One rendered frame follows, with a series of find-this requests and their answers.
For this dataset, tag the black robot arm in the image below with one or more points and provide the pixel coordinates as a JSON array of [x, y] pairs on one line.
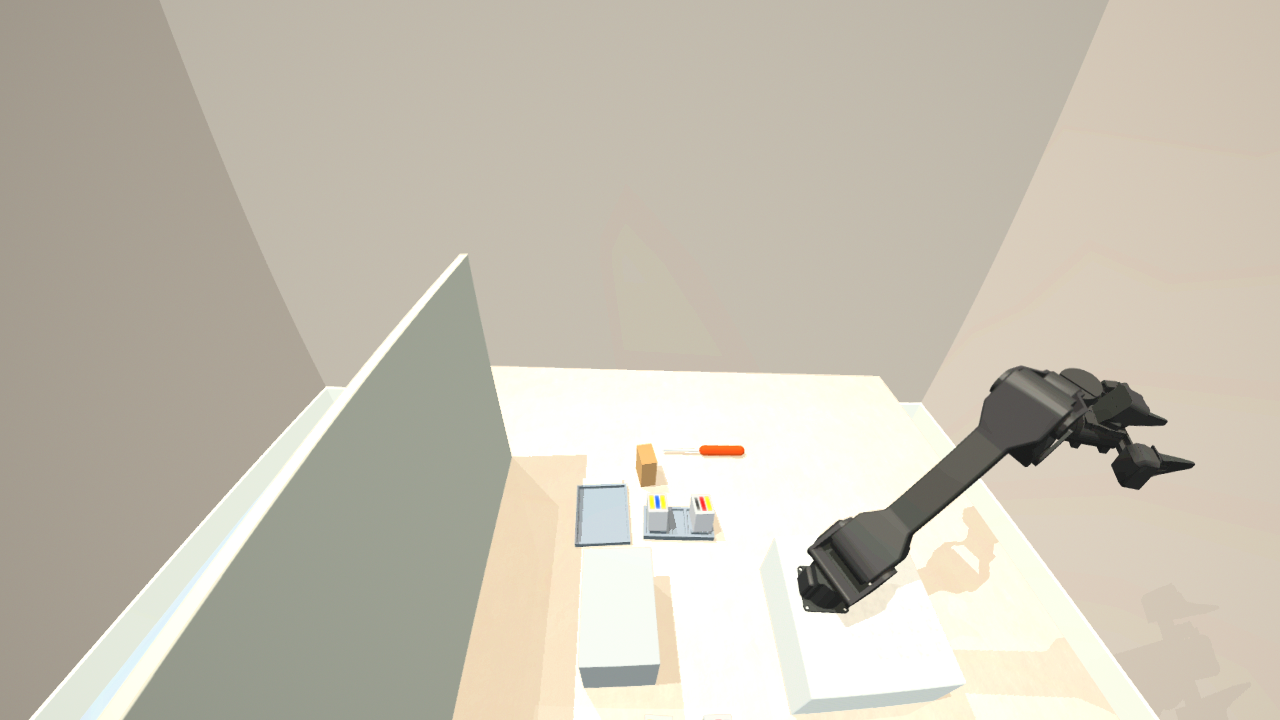
[[1026, 411]]

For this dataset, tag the orange rectangular block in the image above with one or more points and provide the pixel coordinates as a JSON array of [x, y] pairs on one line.
[[646, 465]]

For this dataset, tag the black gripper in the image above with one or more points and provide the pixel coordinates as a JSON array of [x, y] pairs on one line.
[[1136, 463]]

